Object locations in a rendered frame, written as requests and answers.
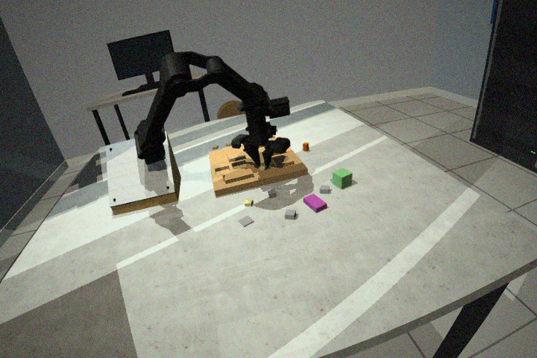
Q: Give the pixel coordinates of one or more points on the purple rectangular block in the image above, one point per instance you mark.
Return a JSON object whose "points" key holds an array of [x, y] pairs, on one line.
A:
{"points": [[315, 203]]}

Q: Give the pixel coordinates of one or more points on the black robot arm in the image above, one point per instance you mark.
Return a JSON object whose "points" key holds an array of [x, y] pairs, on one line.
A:
{"points": [[176, 81]]}

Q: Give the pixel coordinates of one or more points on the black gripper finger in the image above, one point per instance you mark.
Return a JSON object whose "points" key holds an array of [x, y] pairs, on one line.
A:
{"points": [[254, 154], [267, 157]]}

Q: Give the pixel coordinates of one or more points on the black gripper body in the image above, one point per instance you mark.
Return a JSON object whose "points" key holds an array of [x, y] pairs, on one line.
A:
{"points": [[258, 135]]}

